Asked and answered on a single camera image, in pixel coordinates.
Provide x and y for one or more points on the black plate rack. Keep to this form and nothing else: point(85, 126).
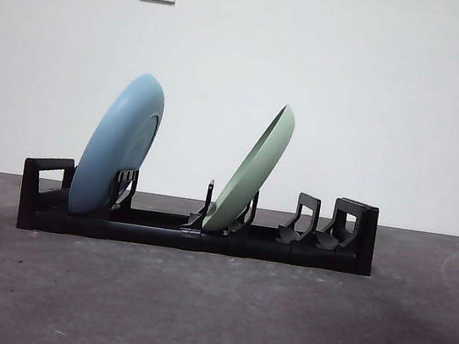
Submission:
point(140, 232)

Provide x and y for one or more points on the pale green plate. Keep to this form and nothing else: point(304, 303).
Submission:
point(258, 163)

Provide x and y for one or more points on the pale blue plate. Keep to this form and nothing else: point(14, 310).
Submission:
point(114, 143)

